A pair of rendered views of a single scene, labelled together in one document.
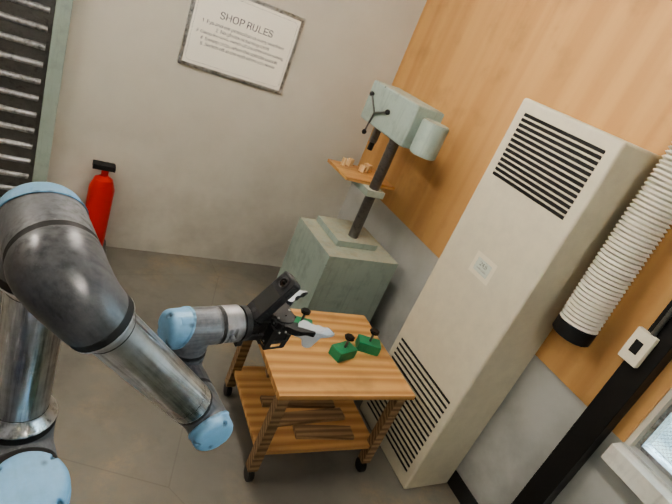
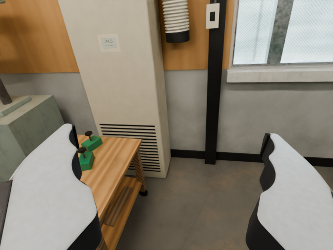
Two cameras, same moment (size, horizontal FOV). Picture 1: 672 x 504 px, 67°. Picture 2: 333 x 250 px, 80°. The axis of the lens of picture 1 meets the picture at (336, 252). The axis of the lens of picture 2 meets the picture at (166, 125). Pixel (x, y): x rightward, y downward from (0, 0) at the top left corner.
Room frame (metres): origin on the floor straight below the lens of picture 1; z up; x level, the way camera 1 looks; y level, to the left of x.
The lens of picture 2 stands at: (0.90, 0.05, 1.30)
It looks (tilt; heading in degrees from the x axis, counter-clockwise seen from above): 32 degrees down; 317
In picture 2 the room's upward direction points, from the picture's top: 5 degrees counter-clockwise
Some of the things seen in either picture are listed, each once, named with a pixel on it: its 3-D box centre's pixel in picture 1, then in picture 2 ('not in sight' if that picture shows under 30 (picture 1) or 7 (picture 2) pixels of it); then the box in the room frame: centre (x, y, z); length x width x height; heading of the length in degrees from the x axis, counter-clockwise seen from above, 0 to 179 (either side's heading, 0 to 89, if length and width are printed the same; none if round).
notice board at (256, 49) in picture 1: (242, 40); not in sight; (3.02, 0.98, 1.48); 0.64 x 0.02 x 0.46; 124
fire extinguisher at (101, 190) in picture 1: (97, 209); not in sight; (2.62, 1.41, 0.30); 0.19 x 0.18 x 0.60; 34
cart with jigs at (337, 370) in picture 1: (312, 382); (86, 193); (1.90, -0.14, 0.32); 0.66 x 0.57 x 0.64; 122
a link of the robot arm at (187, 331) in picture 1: (191, 328); not in sight; (0.77, 0.19, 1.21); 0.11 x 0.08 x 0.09; 135
